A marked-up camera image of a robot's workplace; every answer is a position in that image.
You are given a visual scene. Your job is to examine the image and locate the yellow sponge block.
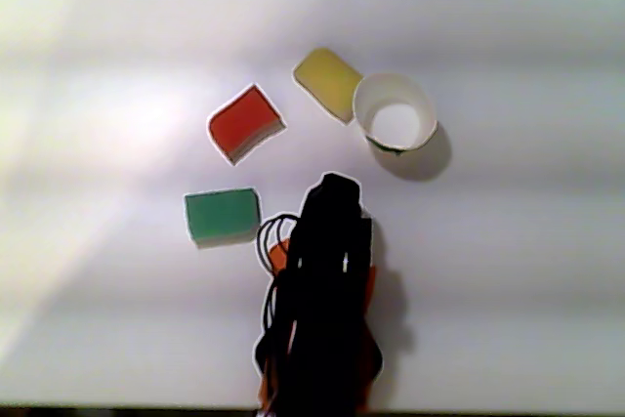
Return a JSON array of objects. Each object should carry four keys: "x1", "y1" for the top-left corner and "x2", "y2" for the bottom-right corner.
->
[{"x1": 291, "y1": 47, "x2": 365, "y2": 126}]

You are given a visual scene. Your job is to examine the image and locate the orange table clamp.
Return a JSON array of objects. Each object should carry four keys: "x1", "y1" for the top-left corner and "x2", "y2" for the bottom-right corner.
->
[
  {"x1": 256, "y1": 238, "x2": 297, "y2": 411},
  {"x1": 358, "y1": 264, "x2": 380, "y2": 411}
]

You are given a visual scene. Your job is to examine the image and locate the white paper cup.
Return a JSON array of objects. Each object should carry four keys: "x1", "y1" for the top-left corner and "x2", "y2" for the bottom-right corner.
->
[{"x1": 352, "y1": 71, "x2": 439, "y2": 157}]

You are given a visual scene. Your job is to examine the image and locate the red sponge block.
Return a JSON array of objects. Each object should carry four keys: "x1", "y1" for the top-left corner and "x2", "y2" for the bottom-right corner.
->
[{"x1": 206, "y1": 83, "x2": 288, "y2": 167}]

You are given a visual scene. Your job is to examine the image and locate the green sponge block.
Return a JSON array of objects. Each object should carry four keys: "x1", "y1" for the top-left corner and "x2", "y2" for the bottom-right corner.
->
[{"x1": 183, "y1": 187, "x2": 263, "y2": 250}]

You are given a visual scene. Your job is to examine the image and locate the black cable bundle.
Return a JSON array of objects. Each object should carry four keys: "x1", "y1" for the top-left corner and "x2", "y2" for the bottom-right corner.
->
[{"x1": 255, "y1": 213, "x2": 300, "y2": 335}]

